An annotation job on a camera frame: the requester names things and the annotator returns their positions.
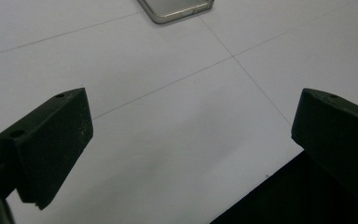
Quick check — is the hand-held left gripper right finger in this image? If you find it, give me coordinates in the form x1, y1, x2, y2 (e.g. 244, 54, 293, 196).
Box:
291, 88, 358, 203

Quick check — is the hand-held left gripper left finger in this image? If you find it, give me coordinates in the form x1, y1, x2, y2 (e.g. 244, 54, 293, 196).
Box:
0, 88, 94, 211

